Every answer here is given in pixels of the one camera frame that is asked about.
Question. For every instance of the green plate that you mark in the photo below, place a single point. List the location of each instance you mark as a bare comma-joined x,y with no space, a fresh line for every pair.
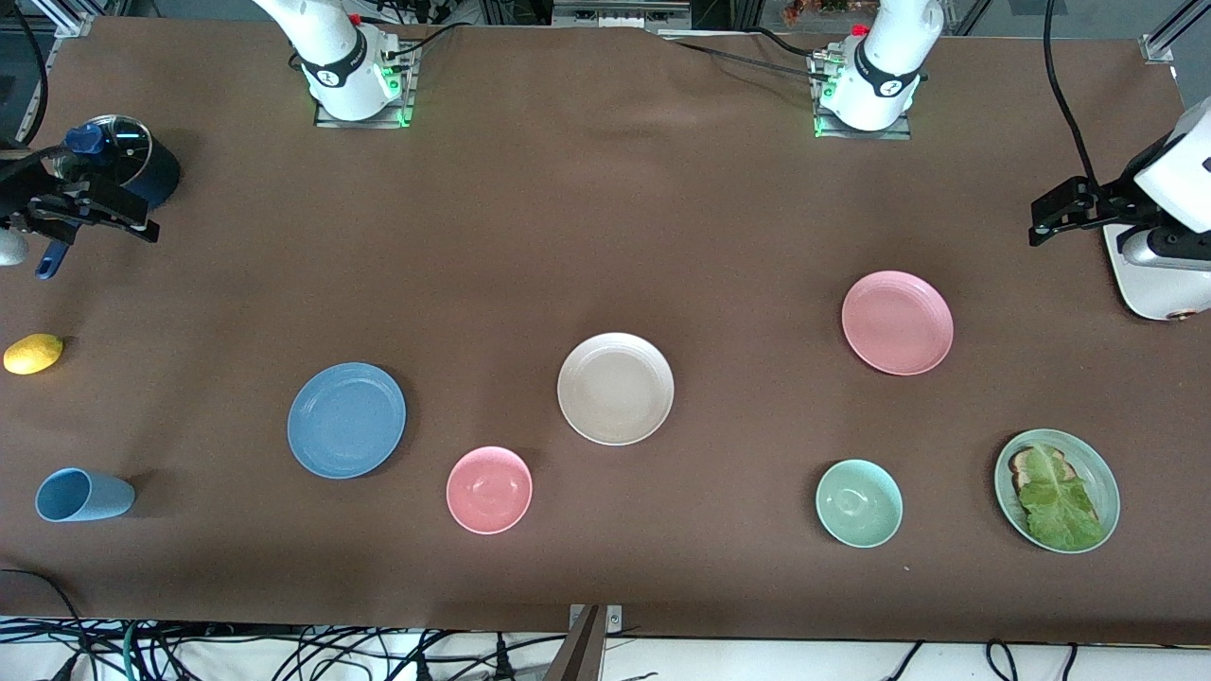
1102,482

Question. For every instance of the pink plate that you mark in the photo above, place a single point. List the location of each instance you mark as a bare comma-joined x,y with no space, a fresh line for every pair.
897,323

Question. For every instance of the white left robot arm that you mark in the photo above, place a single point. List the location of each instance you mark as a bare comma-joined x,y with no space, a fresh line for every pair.
889,57

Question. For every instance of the beige plate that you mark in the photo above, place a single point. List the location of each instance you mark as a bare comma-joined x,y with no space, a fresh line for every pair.
616,389

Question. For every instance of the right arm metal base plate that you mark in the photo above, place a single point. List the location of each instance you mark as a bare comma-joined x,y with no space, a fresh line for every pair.
364,124

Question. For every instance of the green bowl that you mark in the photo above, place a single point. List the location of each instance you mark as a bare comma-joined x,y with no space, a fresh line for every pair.
859,503

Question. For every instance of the glass lid with blue knob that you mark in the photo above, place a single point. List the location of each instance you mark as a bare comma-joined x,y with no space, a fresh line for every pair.
123,142

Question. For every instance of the brown wooden pole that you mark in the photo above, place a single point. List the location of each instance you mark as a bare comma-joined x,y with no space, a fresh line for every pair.
582,653

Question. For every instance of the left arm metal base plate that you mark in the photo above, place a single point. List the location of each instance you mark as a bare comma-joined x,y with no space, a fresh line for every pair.
861,135

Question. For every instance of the grey metal box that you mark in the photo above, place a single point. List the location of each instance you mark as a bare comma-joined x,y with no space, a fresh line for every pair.
615,14

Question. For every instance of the yellow lemon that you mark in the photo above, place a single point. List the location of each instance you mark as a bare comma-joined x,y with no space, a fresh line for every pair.
33,354

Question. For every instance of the green lettuce leaf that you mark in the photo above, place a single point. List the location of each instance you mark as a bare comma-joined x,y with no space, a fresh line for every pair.
1060,506

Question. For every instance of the small metal bracket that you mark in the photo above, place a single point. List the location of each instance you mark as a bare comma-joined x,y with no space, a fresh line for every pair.
615,619

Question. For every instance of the brown table cloth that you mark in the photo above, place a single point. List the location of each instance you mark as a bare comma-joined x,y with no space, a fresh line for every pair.
605,236

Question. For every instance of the toast slice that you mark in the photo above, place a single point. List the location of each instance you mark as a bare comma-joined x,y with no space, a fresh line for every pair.
1020,465

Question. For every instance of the blue plate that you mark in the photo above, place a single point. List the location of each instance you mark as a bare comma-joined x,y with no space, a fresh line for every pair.
346,421

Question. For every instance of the blue plastic cup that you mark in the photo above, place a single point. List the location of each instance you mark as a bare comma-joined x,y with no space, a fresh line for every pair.
90,495

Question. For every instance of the white toaster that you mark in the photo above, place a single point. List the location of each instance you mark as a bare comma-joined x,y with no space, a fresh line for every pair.
1159,293

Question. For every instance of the dark blue saucepan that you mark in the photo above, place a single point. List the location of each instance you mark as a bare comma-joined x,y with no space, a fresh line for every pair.
166,175

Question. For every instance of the pink bowl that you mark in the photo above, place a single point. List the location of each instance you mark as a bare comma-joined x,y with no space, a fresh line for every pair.
489,490

